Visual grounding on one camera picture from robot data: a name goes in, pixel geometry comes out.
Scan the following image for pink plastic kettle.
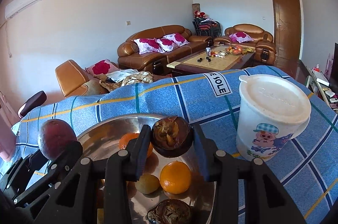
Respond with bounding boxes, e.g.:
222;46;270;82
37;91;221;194
0;93;20;162

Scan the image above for brown leather armchair near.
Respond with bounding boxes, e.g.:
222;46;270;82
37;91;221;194
55;60;108;97

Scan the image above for brown leather armchair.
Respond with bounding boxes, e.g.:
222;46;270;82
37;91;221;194
214;24;276;65
55;60;108;97

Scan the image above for blue plaid table cloth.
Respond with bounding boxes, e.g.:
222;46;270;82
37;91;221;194
13;66;337;223

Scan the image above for wooden coffee table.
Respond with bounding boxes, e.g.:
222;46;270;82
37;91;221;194
167;45;255;76

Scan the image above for red flower cushion near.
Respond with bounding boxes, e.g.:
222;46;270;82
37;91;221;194
85;59;120;76

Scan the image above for purple passion fruit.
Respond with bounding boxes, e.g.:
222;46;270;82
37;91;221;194
38;119;77;160

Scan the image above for white cartoon plastic mug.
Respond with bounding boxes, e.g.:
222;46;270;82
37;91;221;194
236;74;312;161

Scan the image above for brown leather armchair far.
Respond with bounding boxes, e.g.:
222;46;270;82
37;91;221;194
214;24;276;65

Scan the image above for dark stool seat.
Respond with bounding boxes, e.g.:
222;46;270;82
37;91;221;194
18;91;47;119

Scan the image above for large orange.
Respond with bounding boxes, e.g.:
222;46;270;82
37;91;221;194
159;161;191;194

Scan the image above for brown leather three-seat sofa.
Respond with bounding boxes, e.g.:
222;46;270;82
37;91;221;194
117;25;213;75

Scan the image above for small yellow-green fruit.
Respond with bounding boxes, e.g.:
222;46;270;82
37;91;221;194
135;174;160;194

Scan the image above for brown wooden door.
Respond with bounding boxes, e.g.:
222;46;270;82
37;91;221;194
270;0;303;61

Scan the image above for red flower cushion far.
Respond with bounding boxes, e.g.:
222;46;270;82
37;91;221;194
229;32;254;43

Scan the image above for dark brown mangosteen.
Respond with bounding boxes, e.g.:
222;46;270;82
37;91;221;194
150;116;194;158

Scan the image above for stacked dark chairs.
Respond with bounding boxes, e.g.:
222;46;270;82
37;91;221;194
192;3;222;38

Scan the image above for red flower cushion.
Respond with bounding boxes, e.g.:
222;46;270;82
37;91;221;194
85;59;120;76
229;32;254;43

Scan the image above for orange tangerine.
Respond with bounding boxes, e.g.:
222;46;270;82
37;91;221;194
119;133;153;158

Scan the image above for black television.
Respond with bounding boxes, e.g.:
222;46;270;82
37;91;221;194
329;43;338;88

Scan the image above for stainless steel plate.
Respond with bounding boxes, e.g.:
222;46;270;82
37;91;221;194
77;113;216;223

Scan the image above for white wall air conditioner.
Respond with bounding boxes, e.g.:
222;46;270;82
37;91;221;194
5;0;40;20

